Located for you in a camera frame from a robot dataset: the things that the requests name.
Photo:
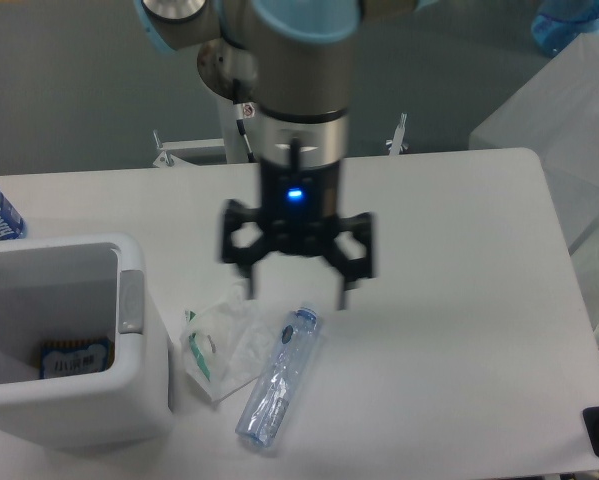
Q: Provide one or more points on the translucent plastic storage box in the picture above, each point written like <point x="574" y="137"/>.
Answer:
<point x="556" y="115"/>

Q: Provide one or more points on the empty clear plastic bottle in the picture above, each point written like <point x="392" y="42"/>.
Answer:
<point x="280" y="378"/>

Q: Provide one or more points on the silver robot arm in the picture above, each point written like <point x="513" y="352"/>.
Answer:
<point x="294" y="61"/>

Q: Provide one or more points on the blue plastic bag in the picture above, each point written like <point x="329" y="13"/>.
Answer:
<point x="556" y="24"/>

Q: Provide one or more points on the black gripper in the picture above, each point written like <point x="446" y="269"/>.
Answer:
<point x="296" y="210"/>

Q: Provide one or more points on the crumpled clear plastic bag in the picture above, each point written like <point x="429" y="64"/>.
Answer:
<point x="225" y="346"/>

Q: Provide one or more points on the grey trash can push button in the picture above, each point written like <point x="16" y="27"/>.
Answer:
<point x="131" y="302"/>

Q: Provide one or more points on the yellow blue snack package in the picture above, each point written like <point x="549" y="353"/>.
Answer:
<point x="64" y="358"/>

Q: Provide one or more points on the white trash can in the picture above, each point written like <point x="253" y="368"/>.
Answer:
<point x="66" y="288"/>

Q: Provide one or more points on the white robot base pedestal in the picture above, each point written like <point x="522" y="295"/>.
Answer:
<point x="234" y="146"/>

